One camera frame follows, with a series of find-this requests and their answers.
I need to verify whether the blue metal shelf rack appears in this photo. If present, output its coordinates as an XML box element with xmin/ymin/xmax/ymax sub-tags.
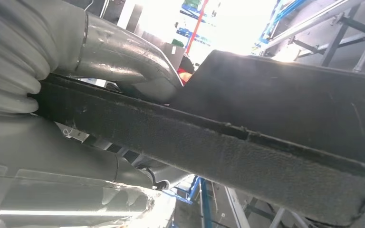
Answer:
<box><xmin>162</xmin><ymin>175</ymin><xmax>214</xmax><ymax>228</ymax></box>

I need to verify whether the stainless steel workbench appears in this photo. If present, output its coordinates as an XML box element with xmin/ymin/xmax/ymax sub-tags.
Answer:
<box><xmin>259</xmin><ymin>0</ymin><xmax>365</xmax><ymax>76</ymax></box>

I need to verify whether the person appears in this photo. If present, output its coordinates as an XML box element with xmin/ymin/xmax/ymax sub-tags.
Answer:
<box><xmin>176</xmin><ymin>54</ymin><xmax>196</xmax><ymax>86</ymax></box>

